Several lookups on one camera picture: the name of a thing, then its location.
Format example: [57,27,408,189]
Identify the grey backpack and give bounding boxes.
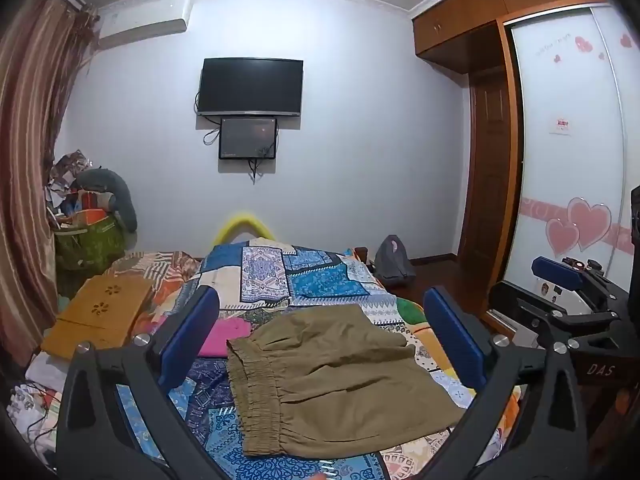
[372,235,417,289]

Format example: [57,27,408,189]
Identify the wooden wardrobe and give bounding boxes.
[411,0,618,81]

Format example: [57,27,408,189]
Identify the striped brown curtain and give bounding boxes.
[0,0,99,366]

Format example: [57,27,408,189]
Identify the white cloth pile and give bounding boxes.
[7,352,68,463]

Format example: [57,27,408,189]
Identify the orange cardboard box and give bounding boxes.
[74,192,110,226]

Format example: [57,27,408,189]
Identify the blue patchwork bedsheet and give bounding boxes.
[112,244,506,480]

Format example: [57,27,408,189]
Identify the yellow foam headboard pad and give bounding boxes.
[213,210,277,249]

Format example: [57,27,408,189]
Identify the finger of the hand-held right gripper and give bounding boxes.
[487,281,622,351]
[531,256,588,283]

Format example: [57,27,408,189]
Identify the wooden lap table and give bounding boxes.
[41,275,155,362]

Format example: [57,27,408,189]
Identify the wooden room door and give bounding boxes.
[456,66,517,262]

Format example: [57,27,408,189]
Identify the white air conditioner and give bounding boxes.
[97,0,194,51]

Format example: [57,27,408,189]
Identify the black panel cable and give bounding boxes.
[248,145,278,184]

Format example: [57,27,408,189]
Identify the dark wooden bed footboard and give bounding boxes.
[345,246,375,267]

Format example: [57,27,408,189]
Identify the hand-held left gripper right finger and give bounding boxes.
[423,286,589,480]

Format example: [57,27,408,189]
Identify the khaki pants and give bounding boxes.
[226,304,464,460]

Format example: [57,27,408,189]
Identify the pink cloth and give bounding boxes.
[197,316,252,359]

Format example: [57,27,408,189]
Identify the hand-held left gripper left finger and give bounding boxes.
[55,289,222,480]

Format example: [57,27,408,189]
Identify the crumpled wrapping paper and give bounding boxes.
[49,150,95,197]

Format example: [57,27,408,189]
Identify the small dark wall panel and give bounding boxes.
[218,117,279,161]

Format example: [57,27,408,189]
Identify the white heart-print sliding door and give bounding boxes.
[501,4,640,311]

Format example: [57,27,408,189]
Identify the black wall television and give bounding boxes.
[196,58,304,118]

